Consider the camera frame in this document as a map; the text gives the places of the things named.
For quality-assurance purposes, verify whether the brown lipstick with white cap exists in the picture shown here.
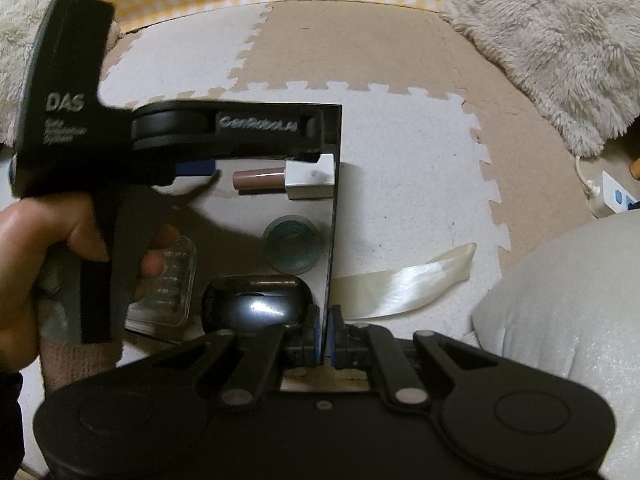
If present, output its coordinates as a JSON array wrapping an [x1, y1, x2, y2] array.
[[232, 154, 336, 200]]

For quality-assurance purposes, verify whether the teal tape roll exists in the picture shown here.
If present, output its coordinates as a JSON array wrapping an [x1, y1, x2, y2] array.
[[263, 215, 323, 273]]

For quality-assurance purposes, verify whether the cream satin ribbon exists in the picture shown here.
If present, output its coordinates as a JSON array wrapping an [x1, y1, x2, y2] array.
[[331, 242, 474, 320]]

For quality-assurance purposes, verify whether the black box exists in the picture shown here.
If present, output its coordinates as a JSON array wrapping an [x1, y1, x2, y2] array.
[[120, 104, 345, 348]]

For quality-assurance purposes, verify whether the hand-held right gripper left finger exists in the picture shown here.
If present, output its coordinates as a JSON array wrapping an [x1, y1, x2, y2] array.
[[150, 305, 323, 405]]

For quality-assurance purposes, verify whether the white power strip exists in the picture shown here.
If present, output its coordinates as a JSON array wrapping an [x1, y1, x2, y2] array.
[[575, 155, 640, 218]]

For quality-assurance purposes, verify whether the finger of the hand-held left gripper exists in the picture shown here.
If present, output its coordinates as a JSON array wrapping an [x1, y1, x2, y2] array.
[[287, 107, 323, 165]]

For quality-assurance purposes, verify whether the person's left hand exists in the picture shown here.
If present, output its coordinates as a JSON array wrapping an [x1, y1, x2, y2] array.
[[0, 194, 182, 373]]

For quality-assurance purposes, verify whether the foam puzzle floor mat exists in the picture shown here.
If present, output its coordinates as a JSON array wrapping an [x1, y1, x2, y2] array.
[[20, 0, 591, 396]]

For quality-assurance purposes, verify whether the clear plastic case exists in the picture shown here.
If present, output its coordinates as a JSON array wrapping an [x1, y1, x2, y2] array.
[[127, 236, 198, 328]]

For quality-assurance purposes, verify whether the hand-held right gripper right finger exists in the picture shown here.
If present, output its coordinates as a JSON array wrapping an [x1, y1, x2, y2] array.
[[327, 307, 495, 405]]

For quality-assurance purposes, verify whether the black computer mouse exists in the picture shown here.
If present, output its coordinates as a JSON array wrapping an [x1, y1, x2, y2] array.
[[201, 275, 315, 336]]

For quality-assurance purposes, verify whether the fluffy white pillow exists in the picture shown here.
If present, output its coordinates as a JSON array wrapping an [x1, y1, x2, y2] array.
[[440, 0, 640, 158], [0, 0, 123, 146]]

